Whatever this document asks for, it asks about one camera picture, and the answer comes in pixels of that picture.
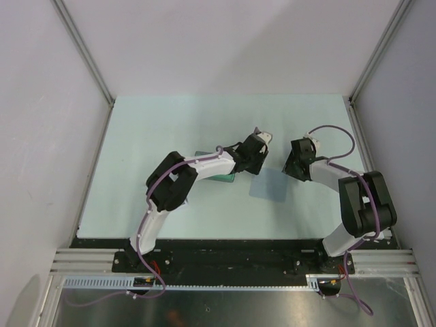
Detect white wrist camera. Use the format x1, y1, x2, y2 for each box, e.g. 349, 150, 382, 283
253, 127, 273, 146
304, 132, 321, 150

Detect aluminium corner post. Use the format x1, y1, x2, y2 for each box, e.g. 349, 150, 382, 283
348, 0, 415, 105
50, 0, 114, 108

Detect right side aluminium rail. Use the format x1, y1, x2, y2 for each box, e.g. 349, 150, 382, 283
344, 97, 397, 236

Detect right aluminium corner post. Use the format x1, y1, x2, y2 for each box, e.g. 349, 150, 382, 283
348, 0, 415, 105

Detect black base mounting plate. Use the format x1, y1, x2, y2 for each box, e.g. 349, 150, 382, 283
69, 238, 399, 277

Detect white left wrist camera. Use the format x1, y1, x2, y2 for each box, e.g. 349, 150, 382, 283
253, 127, 273, 146

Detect light blue cleaning cloth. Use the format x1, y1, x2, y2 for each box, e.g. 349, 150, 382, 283
249, 168, 288, 203

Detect aluminium front rail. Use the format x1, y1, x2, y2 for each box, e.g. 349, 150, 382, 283
49, 249, 420, 278

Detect white slotted cable duct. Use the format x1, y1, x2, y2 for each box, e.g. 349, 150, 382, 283
63, 275, 340, 292

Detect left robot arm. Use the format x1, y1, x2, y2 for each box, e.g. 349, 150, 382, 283
125, 129, 273, 273

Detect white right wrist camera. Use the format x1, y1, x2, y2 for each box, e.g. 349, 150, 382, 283
304, 132, 321, 150

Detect left aluminium corner post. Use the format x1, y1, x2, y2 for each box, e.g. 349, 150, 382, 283
50, 0, 114, 108

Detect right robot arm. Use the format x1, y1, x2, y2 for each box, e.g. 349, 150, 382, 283
283, 136, 398, 273

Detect dark green glasses case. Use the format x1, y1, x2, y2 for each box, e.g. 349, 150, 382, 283
191, 151, 236, 183

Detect aluminium rail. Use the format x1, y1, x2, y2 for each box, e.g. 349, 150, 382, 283
344, 97, 397, 236
49, 249, 420, 278

